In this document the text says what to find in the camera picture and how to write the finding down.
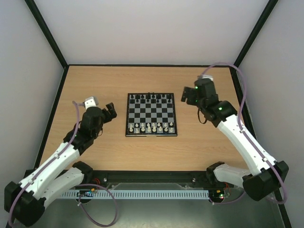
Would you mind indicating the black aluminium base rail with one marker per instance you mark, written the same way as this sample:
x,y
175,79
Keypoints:
x,y
196,179

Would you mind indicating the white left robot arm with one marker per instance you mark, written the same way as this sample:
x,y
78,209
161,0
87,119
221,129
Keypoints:
x,y
27,200

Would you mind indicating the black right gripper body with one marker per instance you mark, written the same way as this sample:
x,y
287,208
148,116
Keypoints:
x,y
190,95

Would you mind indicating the black chess pieces row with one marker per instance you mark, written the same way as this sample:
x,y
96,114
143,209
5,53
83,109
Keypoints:
x,y
150,98

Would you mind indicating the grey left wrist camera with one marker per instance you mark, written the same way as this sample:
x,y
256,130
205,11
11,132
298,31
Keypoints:
x,y
90,102

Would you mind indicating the light blue slotted cable duct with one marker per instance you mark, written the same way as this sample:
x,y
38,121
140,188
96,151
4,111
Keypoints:
x,y
138,194

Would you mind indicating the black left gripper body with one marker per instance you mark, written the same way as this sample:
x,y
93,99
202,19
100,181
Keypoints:
x,y
99,128

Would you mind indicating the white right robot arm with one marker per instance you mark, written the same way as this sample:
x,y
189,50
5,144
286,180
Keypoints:
x,y
264,174

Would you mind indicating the black and silver chessboard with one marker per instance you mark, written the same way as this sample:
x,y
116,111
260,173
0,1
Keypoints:
x,y
149,115

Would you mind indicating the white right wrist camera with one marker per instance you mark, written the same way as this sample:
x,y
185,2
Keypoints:
x,y
204,76

